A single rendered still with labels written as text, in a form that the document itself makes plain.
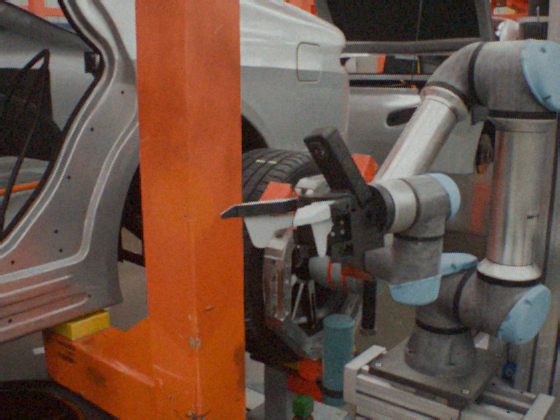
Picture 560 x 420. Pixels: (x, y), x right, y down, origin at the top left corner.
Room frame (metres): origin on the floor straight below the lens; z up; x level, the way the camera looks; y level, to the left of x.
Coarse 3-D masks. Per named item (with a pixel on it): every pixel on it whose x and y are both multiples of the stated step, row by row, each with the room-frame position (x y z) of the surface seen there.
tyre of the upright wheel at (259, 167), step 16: (256, 160) 1.70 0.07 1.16; (272, 160) 1.67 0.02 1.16; (288, 160) 1.65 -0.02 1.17; (304, 160) 1.66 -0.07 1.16; (256, 176) 1.61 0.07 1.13; (272, 176) 1.58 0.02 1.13; (288, 176) 1.59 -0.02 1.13; (304, 176) 1.65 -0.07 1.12; (256, 192) 1.55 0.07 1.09; (256, 256) 1.48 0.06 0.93; (256, 272) 1.48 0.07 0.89; (256, 288) 1.48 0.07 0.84; (256, 304) 1.48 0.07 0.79; (256, 320) 1.48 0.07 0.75; (256, 336) 1.48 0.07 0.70; (272, 336) 1.54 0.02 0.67; (256, 352) 1.54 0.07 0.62; (272, 352) 1.53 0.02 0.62; (288, 352) 1.59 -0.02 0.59
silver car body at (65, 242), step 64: (0, 0) 3.00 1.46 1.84; (64, 0) 1.57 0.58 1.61; (128, 0) 1.68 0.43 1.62; (256, 0) 2.15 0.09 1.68; (0, 64) 3.10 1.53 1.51; (64, 64) 3.43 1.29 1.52; (128, 64) 1.67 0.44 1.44; (256, 64) 2.10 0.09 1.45; (320, 64) 2.43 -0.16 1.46; (0, 128) 2.83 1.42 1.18; (64, 128) 1.53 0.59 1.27; (128, 128) 1.67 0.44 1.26; (0, 192) 1.76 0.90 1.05; (64, 192) 1.50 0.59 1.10; (0, 256) 1.35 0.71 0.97; (64, 256) 1.49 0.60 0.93; (0, 320) 1.30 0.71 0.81; (64, 320) 1.44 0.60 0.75
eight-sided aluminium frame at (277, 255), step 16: (320, 176) 1.65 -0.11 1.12; (304, 192) 1.57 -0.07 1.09; (320, 192) 1.57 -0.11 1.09; (272, 240) 1.47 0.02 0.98; (288, 240) 1.45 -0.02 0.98; (272, 256) 1.46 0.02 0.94; (288, 256) 1.45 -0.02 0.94; (272, 272) 1.47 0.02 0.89; (288, 272) 1.46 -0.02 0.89; (272, 288) 1.47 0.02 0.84; (288, 288) 1.46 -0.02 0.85; (272, 304) 1.47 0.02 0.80; (288, 304) 1.46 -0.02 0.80; (352, 304) 1.81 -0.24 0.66; (272, 320) 1.46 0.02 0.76; (288, 320) 1.45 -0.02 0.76; (288, 336) 1.46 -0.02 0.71; (304, 336) 1.52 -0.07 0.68; (320, 336) 1.66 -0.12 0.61; (304, 352) 1.53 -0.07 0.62; (320, 352) 1.58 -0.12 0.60
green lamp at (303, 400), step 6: (300, 396) 1.22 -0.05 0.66; (306, 396) 1.22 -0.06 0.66; (294, 402) 1.20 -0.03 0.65; (300, 402) 1.20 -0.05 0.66; (306, 402) 1.19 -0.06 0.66; (312, 402) 1.21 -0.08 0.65; (294, 408) 1.20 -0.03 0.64; (300, 408) 1.19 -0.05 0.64; (306, 408) 1.19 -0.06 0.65; (312, 408) 1.21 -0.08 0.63; (300, 414) 1.19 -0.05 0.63; (306, 414) 1.19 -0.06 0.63
